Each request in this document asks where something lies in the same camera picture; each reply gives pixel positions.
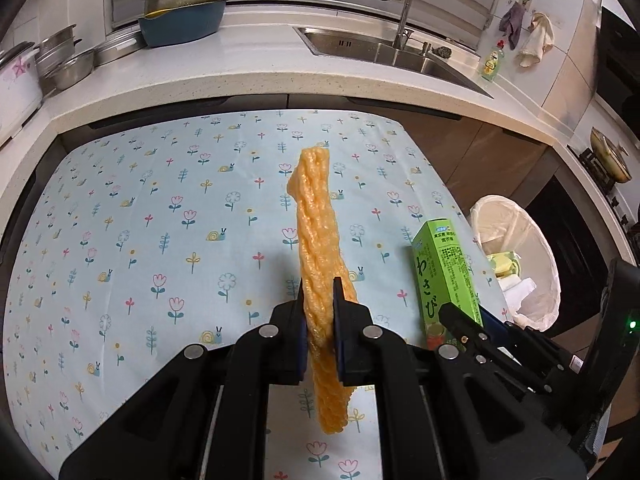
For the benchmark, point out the purple hanging cloth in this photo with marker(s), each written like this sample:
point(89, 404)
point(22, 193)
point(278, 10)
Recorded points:
point(511, 22)

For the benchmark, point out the black gas stove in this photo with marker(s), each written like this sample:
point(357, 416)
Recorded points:
point(620, 195)

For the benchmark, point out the floral tablecloth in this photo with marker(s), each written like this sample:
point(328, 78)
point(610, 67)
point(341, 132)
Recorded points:
point(150, 240)

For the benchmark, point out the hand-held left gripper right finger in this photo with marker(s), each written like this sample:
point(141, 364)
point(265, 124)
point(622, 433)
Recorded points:
point(339, 345)

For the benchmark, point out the steel sink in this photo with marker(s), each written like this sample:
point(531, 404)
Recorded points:
point(435, 65)

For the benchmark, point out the blue basin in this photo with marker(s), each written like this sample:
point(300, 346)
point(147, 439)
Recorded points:
point(180, 27)

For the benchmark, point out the chrome faucet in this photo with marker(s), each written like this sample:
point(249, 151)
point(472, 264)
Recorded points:
point(407, 0)

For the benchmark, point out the trash bin with white liner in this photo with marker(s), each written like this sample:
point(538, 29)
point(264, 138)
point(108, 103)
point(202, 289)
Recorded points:
point(542, 260)

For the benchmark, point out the dark sink scrubber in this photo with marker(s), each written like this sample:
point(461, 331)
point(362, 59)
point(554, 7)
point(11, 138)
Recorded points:
point(443, 52)

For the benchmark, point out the cream hanging cloth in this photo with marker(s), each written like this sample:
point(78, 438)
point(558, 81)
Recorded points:
point(537, 35)

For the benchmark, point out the white rice cooker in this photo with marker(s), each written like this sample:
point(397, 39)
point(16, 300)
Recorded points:
point(17, 90)

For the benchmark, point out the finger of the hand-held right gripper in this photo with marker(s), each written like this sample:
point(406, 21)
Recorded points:
point(475, 340)
point(535, 347)

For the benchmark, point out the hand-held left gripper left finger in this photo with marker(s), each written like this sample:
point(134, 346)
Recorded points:
point(301, 345)

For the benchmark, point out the orange fried dough strip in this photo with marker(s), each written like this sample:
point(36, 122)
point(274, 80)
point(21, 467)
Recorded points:
point(317, 240)

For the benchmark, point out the yellow wok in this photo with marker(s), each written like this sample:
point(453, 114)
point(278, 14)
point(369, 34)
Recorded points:
point(612, 157)

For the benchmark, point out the green dish soap bottle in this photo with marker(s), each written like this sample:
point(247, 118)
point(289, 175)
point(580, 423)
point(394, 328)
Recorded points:
point(492, 62)

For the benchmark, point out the green cardboard box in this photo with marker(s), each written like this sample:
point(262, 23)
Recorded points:
point(442, 280)

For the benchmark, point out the steel pan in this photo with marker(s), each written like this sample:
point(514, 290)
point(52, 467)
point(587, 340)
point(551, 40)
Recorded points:
point(117, 50)

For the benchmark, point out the steel stacked pot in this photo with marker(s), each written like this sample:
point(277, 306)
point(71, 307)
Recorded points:
point(55, 42)

